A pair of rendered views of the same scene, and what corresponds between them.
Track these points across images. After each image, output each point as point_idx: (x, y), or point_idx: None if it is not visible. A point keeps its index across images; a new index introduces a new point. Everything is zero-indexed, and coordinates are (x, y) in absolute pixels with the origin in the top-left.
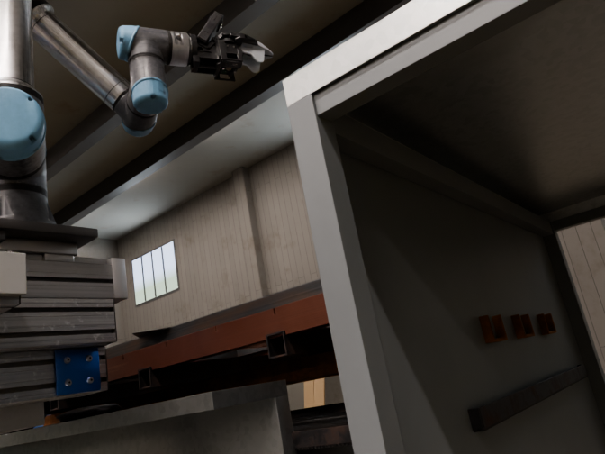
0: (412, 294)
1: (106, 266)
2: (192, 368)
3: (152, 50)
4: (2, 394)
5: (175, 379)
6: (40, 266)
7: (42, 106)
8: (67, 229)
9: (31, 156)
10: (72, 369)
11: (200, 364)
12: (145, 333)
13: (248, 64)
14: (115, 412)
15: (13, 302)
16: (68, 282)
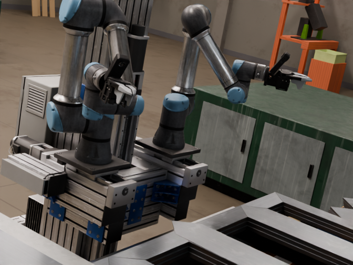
0: None
1: (105, 188)
2: (192, 262)
3: (86, 86)
4: (71, 222)
5: (179, 261)
6: (80, 178)
7: (68, 108)
8: (80, 167)
9: (64, 132)
10: (92, 227)
11: (199, 263)
12: (182, 224)
13: (127, 97)
14: (103, 256)
15: (45, 195)
16: (89, 190)
